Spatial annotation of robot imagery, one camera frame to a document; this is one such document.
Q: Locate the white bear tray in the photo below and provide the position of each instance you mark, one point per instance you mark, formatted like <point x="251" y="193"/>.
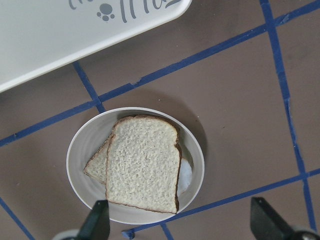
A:
<point x="39" y="36"/>

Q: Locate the fried egg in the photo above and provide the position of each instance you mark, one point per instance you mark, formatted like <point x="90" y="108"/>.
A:
<point x="185" y="176"/>

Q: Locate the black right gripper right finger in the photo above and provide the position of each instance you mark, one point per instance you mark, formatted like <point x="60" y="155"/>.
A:
<point x="266" y="223"/>

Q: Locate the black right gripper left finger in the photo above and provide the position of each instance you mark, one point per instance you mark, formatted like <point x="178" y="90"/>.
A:
<point x="97" y="224"/>

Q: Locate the bread slice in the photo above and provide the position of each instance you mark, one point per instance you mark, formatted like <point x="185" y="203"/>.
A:
<point x="95" y="168"/>
<point x="143" y="163"/>

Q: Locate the white round plate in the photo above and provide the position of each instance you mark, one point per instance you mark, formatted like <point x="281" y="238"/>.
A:
<point x="92" y="135"/>

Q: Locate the brown paper table cover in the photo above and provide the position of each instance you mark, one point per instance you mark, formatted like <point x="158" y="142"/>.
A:
<point x="242" y="75"/>

